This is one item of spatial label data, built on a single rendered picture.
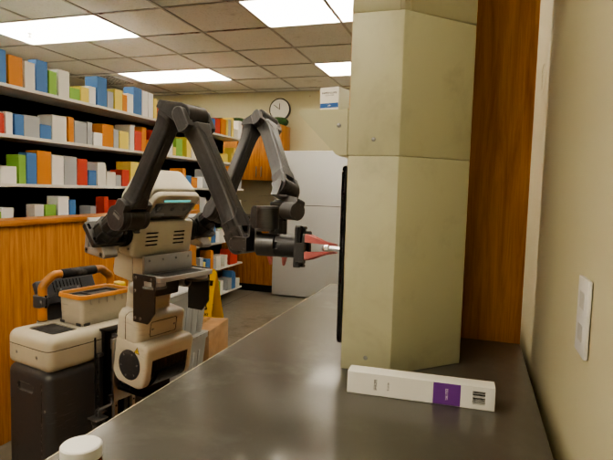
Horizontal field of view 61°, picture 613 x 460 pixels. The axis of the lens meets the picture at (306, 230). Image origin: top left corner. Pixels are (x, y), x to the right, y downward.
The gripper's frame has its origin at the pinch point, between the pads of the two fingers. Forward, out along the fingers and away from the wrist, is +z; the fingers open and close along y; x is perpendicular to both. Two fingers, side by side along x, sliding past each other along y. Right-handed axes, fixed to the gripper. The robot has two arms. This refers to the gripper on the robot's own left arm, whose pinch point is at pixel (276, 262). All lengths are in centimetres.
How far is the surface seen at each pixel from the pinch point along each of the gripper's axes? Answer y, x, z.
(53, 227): -161, 75, 2
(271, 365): 18, -51, 15
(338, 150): 31, -47, -33
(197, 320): -115, 155, 68
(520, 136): 70, -10, -40
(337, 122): 31, -47, -39
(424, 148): 49, -42, -34
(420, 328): 50, -41, 6
